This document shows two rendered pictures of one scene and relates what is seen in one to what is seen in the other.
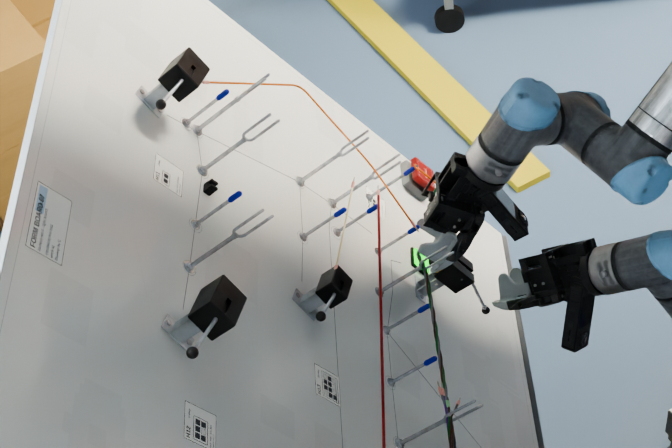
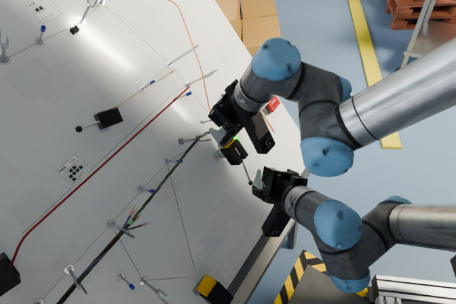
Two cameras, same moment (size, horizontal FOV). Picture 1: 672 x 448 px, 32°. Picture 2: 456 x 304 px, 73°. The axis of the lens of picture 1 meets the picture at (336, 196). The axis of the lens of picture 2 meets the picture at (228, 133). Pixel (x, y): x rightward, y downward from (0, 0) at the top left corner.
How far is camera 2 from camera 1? 1.21 m
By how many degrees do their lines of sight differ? 26
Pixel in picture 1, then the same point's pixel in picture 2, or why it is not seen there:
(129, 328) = not seen: outside the picture
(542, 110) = (272, 64)
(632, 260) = (306, 208)
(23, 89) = not seen: hidden behind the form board
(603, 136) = (315, 107)
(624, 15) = not seen: outside the picture
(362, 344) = (136, 161)
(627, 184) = (305, 152)
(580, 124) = (309, 92)
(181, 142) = (79, 0)
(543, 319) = (357, 201)
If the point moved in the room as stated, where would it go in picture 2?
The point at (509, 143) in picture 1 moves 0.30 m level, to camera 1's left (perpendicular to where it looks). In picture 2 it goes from (250, 82) to (131, 49)
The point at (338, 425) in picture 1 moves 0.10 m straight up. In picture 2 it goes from (59, 195) to (31, 166)
